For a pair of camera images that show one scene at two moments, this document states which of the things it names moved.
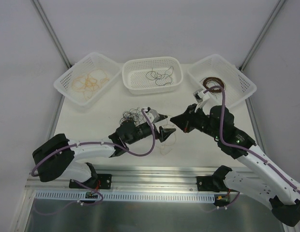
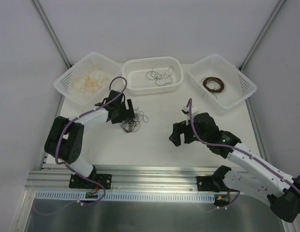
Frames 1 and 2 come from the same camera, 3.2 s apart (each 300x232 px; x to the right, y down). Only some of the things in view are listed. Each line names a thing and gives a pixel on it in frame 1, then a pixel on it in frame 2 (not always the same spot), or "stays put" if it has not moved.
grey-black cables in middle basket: x=161 y=79 stays put
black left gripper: x=156 y=128 → x=124 y=110
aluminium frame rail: x=142 y=179 stays put
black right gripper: x=192 y=118 → x=185 y=132
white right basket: x=217 y=70 stays put
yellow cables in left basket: x=90 y=82 stays put
